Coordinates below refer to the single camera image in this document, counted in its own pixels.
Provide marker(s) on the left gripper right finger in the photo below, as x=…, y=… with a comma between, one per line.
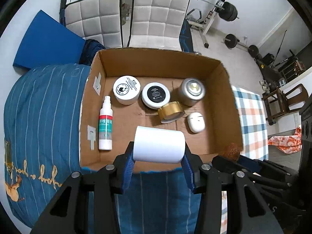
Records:
x=247, y=211

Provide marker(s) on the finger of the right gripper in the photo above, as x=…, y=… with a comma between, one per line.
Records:
x=277, y=193
x=266, y=168

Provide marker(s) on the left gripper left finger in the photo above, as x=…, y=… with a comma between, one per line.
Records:
x=67, y=211

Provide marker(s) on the white spray bottle teal label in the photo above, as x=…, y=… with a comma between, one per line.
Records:
x=105, y=127

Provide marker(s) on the white cylindrical cap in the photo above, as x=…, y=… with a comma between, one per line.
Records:
x=158, y=145

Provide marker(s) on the orange patterned cloth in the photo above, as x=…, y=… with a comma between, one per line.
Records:
x=288, y=144

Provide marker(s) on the plaid checkered blanket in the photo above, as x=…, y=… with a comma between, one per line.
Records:
x=253, y=124

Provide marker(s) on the dark wooden chair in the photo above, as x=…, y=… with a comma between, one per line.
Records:
x=284, y=102

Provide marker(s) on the white earbud case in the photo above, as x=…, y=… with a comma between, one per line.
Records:
x=196, y=122

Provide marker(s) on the silver round tin gold emblem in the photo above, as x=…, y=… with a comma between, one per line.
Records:
x=191, y=91

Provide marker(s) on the gold tape roll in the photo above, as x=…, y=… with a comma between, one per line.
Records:
x=170, y=112

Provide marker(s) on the blue striped bedsheet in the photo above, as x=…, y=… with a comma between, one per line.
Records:
x=41, y=132

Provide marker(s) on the barbell on floor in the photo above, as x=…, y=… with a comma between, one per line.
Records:
x=231, y=41

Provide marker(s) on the white jar black lid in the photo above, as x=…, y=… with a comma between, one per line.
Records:
x=154, y=95

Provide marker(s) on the white jar printed lid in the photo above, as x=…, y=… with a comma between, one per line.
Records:
x=126, y=89

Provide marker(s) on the cardboard box blue printed exterior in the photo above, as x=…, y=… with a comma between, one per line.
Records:
x=175, y=90

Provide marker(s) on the barbell on rack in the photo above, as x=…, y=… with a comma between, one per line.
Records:
x=224, y=9

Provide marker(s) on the blue foam mat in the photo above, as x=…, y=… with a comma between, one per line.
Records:
x=47, y=42

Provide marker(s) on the right grey quilted cushion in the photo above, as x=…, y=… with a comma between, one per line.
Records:
x=156, y=24

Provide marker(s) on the grey quilted cushion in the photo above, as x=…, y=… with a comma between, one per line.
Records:
x=100, y=20
x=156, y=24

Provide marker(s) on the left grey quilted cushion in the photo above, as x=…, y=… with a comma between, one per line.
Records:
x=100, y=20

